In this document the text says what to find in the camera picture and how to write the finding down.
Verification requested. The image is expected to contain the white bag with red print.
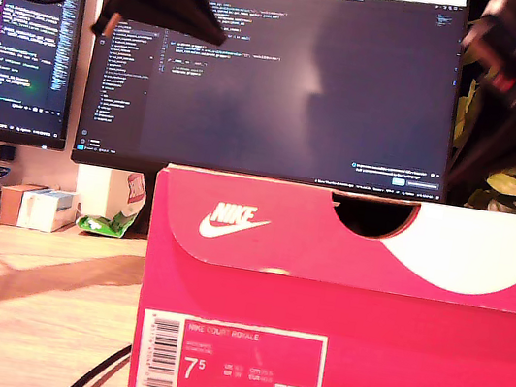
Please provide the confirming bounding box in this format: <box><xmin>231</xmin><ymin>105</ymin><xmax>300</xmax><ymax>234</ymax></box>
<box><xmin>101</xmin><ymin>169</ymin><xmax>151</xmax><ymax>236</ymax></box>

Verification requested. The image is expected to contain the black table cable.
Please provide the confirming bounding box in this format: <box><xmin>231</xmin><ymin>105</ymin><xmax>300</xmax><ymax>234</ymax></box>
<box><xmin>59</xmin><ymin>334</ymin><xmax>134</xmax><ymax>387</ymax></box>

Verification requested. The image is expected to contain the brown cardboard box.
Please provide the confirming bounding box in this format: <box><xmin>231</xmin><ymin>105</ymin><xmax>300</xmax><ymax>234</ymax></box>
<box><xmin>0</xmin><ymin>178</ymin><xmax>49</xmax><ymax>232</ymax></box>

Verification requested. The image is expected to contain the green plastic bag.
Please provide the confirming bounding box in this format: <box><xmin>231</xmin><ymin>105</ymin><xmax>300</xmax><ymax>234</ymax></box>
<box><xmin>74</xmin><ymin>210</ymin><xmax>131</xmax><ymax>240</ymax></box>

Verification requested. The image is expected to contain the white and blue box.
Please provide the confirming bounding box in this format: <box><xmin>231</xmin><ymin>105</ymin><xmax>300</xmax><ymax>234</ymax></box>
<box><xmin>16</xmin><ymin>183</ymin><xmax>83</xmax><ymax>237</ymax></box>

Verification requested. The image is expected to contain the wide monitor with code editor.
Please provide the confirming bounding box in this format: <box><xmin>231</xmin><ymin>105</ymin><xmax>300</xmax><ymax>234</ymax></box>
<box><xmin>70</xmin><ymin>0</ymin><xmax>475</xmax><ymax>221</ymax></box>

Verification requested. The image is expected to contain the red Nike shoebox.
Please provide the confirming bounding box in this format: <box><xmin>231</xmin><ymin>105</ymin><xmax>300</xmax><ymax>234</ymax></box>
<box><xmin>122</xmin><ymin>156</ymin><xmax>516</xmax><ymax>387</ymax></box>

